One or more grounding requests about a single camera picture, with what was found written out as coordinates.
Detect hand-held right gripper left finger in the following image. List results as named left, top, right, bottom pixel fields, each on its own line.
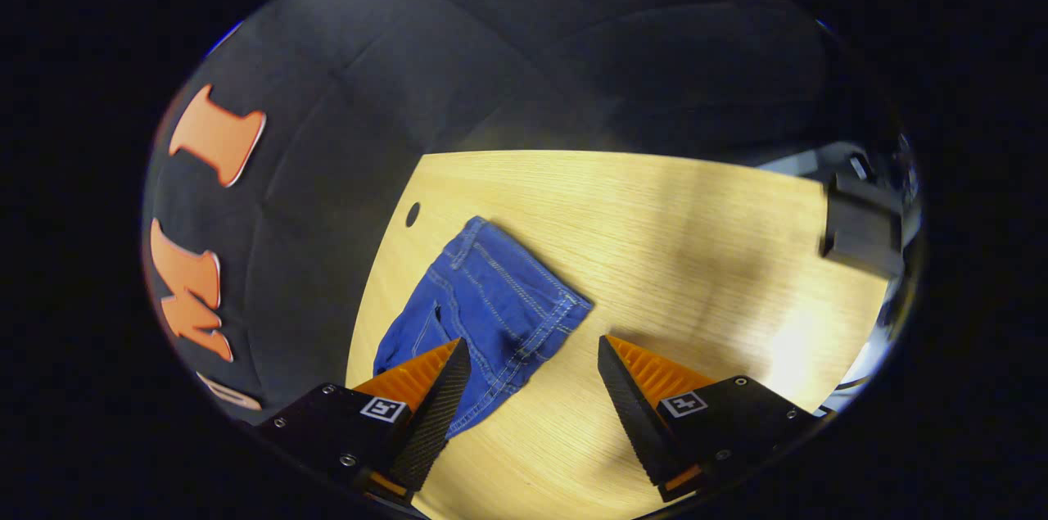
left=260, top=338, right=472, bottom=504

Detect black box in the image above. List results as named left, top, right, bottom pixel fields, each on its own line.
left=819, top=172, right=904, bottom=279

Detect blue jeans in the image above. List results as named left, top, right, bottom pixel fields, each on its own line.
left=373, top=215, right=594, bottom=441

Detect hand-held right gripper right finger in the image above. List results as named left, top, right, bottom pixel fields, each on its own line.
left=597, top=334, right=820, bottom=503

